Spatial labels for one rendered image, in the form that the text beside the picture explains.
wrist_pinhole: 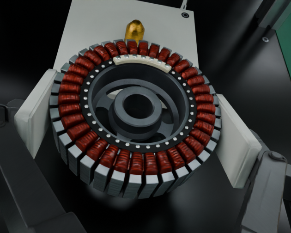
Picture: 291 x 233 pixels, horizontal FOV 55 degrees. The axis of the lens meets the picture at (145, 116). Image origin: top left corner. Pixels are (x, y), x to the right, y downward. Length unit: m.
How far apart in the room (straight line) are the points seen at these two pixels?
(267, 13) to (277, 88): 0.11
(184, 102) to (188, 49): 0.15
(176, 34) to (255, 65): 0.11
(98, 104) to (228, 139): 0.09
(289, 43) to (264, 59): 0.10
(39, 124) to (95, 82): 0.05
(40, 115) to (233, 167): 0.11
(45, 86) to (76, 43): 0.14
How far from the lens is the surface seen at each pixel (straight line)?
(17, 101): 0.17
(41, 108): 0.16
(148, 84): 0.21
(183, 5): 0.38
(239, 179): 0.17
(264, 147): 0.18
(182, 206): 0.25
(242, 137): 0.16
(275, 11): 0.43
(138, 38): 0.30
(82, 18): 0.34
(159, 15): 0.36
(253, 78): 0.36
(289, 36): 0.49
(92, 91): 0.18
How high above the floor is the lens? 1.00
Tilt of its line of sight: 56 degrees down
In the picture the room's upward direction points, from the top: 20 degrees clockwise
